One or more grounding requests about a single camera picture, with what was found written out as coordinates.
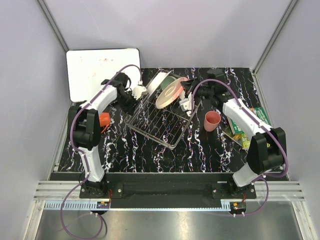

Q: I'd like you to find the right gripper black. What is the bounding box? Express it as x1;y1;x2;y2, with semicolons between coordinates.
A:
180;77;214;103

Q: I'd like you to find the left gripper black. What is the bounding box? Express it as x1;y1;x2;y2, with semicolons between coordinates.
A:
116;91;141;116

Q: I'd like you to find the orange mug white inside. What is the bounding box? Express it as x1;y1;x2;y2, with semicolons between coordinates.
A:
99;112;111;134

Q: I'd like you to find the pink cream floral plate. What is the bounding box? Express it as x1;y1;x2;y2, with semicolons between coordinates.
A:
155;77;189;109

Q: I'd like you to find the pink plastic cup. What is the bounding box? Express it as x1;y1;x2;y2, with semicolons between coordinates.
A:
203;111;221;132

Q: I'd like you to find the green ceramic bowl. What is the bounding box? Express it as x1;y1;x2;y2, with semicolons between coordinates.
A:
160;75;177;90

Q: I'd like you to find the wire dish rack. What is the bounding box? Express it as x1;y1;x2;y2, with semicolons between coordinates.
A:
126;70;201;149

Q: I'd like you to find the large white plate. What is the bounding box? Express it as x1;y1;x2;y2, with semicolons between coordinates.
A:
146;71;171;95

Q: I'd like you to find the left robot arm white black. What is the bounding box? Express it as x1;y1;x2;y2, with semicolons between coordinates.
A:
67;72;138;198

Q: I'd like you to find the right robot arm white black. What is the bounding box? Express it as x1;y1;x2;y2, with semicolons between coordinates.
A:
181;69;289;199

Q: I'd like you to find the black marble pattern mat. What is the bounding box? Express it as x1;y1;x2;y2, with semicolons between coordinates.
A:
49;66;283;180

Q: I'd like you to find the green children's book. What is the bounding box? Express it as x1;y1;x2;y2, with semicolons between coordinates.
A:
227;107;271;135

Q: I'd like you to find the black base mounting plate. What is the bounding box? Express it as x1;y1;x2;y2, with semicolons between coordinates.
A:
79;172;257;211

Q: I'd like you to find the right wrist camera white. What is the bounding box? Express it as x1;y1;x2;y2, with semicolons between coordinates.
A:
179;93;194;112

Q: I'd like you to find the white whiteboard black frame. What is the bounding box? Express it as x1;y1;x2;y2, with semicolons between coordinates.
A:
66;48;141;103

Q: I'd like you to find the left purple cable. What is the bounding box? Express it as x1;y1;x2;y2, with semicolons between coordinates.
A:
60;64;144;240

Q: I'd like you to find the grey slotted cable duct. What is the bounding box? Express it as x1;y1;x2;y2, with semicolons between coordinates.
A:
43;198;232;211

